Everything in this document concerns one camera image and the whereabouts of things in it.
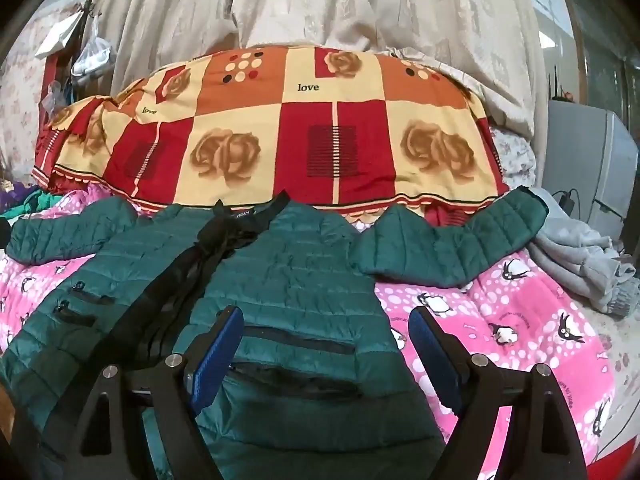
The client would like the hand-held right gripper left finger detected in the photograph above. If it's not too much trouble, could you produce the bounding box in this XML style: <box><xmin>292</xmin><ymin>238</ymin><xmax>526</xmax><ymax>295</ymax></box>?
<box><xmin>65</xmin><ymin>305</ymin><xmax>246</xmax><ymax>480</ymax></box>

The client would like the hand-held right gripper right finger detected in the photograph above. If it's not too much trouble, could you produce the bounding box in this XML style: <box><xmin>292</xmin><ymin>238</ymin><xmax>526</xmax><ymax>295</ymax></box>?
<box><xmin>407</xmin><ymin>305</ymin><xmax>588</xmax><ymax>480</ymax></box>

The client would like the green puffer jacket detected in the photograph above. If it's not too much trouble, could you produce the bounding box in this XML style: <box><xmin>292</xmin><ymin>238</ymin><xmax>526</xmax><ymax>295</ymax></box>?
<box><xmin>0</xmin><ymin>185</ymin><xmax>551</xmax><ymax>480</ymax></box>

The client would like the pink penguin blanket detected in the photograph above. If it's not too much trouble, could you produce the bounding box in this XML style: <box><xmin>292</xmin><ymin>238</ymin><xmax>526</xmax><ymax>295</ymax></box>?
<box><xmin>0</xmin><ymin>185</ymin><xmax>618</xmax><ymax>480</ymax></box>

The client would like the grey sweatshirt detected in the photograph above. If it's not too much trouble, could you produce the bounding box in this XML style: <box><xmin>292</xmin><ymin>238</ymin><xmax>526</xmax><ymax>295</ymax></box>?
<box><xmin>527</xmin><ymin>187</ymin><xmax>640</xmax><ymax>318</ymax></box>

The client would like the white floral bedsheet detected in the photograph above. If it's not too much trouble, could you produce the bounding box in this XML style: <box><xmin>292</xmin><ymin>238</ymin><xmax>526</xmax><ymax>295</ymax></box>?
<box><xmin>487</xmin><ymin>125</ymin><xmax>538</xmax><ymax>186</ymax></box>

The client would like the light green cloth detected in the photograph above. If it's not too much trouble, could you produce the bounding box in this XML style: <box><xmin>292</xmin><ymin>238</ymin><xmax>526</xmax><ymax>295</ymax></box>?
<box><xmin>10</xmin><ymin>190</ymin><xmax>66</xmax><ymax>216</ymax></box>

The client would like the red yellow rose quilt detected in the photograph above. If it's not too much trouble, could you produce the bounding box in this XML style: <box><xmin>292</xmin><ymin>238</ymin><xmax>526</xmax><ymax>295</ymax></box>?
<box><xmin>30</xmin><ymin>45</ymin><xmax>511</xmax><ymax>216</ymax></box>

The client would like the purple cloth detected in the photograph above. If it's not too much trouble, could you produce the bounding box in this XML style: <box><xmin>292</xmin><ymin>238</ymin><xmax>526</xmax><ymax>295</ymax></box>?
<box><xmin>0</xmin><ymin>182</ymin><xmax>36</xmax><ymax>211</ymax></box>

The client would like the white plastic bag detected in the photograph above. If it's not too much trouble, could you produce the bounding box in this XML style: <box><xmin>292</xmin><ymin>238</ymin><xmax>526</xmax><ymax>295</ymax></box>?
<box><xmin>70</xmin><ymin>37</ymin><xmax>113</xmax><ymax>78</ymax></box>

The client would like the glass window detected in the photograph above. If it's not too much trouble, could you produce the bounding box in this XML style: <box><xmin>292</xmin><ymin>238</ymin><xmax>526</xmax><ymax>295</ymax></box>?
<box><xmin>530</xmin><ymin>0</ymin><xmax>640</xmax><ymax>126</ymax></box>

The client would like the white paper sheet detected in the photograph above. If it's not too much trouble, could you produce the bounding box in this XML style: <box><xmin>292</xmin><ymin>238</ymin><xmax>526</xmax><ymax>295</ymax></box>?
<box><xmin>35</xmin><ymin>12</ymin><xmax>83</xmax><ymax>58</ymax></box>

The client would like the beige curtain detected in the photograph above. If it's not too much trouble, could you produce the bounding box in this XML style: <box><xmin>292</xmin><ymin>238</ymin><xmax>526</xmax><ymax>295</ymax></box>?
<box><xmin>85</xmin><ymin>0</ymin><xmax>551</xmax><ymax>141</ymax></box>

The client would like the black charger cable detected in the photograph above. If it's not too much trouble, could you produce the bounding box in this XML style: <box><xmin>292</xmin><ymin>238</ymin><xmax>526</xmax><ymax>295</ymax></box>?
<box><xmin>552</xmin><ymin>189</ymin><xmax>581</xmax><ymax>211</ymax></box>

